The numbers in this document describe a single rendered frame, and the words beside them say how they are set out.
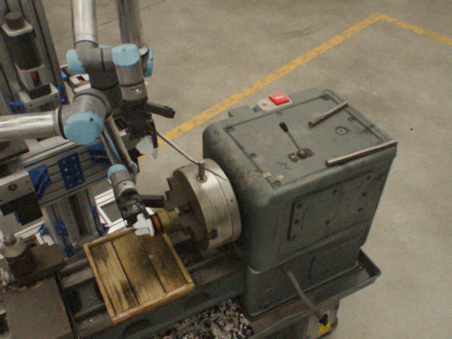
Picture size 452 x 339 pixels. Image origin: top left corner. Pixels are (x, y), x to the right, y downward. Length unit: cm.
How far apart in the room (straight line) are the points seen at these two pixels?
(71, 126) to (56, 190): 62
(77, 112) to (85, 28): 26
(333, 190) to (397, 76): 303
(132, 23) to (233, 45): 305
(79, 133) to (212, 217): 51
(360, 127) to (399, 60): 309
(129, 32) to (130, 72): 48
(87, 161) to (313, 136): 98
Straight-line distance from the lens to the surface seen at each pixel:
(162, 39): 503
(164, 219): 167
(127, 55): 145
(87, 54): 157
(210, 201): 159
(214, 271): 183
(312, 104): 194
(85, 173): 222
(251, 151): 170
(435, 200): 355
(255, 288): 194
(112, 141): 188
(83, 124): 163
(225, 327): 206
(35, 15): 205
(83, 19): 164
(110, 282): 182
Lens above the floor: 237
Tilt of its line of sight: 44 degrees down
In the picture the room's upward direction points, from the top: straight up
